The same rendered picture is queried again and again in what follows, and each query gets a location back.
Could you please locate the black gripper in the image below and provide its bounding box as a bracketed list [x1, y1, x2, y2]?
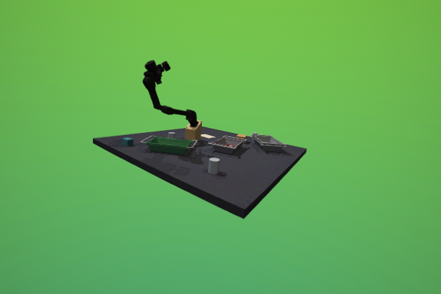
[143, 61, 171, 76]

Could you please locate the small teal block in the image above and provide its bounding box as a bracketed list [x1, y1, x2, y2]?
[122, 138, 133, 146]

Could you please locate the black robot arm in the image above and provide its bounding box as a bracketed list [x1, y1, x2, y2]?
[143, 60, 199, 127]

